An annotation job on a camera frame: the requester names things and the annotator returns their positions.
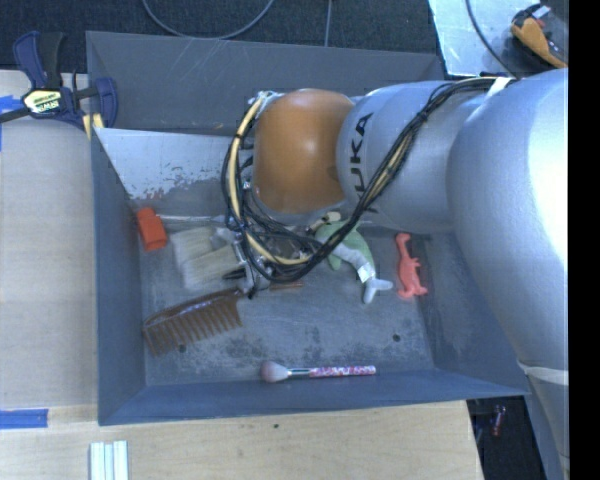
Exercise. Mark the green and grey plush toy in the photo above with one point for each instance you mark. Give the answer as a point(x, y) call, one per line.
point(356, 252)

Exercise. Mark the grey metal bin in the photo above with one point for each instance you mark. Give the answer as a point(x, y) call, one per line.
point(300, 328)

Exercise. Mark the pink patterned makeup brush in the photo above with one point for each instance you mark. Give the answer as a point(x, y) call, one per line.
point(330, 371)

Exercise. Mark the brown plastic comb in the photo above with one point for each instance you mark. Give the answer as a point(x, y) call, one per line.
point(195, 320)

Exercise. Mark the pale wood flat board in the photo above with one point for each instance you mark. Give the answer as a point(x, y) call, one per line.
point(45, 268)

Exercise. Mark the orange plastic cap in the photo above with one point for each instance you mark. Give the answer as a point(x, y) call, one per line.
point(151, 229)

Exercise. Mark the pale bristle brush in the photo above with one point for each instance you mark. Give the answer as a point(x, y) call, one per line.
point(192, 244)
point(207, 270)

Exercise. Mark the orange toy dinosaur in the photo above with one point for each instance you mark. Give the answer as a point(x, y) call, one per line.
point(408, 270)

